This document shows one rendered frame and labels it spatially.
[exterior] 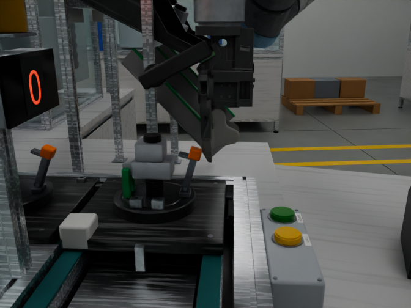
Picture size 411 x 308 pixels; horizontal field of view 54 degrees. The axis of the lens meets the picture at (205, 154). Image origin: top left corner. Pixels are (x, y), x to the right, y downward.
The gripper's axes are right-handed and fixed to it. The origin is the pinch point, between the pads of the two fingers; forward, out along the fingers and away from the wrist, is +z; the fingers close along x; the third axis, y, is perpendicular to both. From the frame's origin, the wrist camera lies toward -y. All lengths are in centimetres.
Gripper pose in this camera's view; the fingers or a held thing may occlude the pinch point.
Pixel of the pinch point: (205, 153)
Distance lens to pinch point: 66.2
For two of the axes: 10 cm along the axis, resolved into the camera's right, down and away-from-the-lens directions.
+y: 10.0, 0.2, -0.6
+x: 0.6, -3.2, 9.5
